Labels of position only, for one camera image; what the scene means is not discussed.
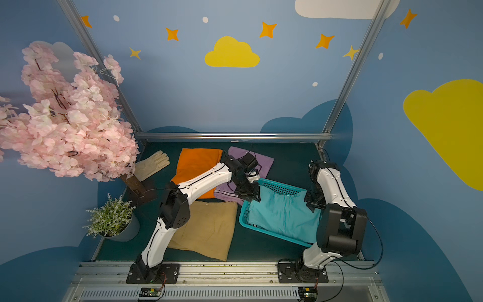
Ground purple pants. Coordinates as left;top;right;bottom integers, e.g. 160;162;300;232
213;146;275;206

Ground turquoise pants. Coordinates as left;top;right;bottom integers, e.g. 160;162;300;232
248;186;321;245

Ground turquoise plastic basket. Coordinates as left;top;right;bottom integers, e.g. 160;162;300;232
239;178;321;247

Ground khaki pants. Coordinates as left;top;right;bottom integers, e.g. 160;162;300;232
168;201;238;261

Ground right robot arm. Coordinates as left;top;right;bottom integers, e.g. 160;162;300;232
296;161;367;281

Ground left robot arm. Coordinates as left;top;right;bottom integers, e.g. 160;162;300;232
126;152;261;284

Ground folded orange pants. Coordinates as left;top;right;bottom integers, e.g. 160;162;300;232
172;148;223;184

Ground right green circuit board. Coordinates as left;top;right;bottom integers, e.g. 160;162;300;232
298;287;318;302

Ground green circuit board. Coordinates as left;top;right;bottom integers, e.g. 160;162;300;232
138;287;164;300
298;287;318;302

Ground cream work glove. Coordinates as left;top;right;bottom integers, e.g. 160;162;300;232
134;150;170;181

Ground small green potted plant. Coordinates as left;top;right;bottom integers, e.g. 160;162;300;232
83;194;140;242

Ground left green circuit board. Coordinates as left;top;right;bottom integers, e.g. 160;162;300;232
138;287;164;300

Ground pink cherry blossom tree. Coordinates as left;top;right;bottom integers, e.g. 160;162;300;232
1;42;139;182

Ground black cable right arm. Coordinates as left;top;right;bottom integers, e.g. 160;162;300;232
331;216;384;271

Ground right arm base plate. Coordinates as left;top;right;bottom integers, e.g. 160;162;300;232
277;262;329;284

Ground aluminium frame back bar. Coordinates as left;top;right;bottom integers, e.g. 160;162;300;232
135;132;332;142

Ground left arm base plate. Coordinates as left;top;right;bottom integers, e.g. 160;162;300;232
126;262;181;284

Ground aluminium front rail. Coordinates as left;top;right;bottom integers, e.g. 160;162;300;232
63;260;389;301

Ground aluminium frame right post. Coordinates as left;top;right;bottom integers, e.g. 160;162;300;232
316;0;392;150

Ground aluminium frame post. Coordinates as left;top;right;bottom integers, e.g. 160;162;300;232
316;0;392;150
56;0;146;146

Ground aluminium frame left post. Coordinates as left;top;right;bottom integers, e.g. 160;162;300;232
56;0;146;146

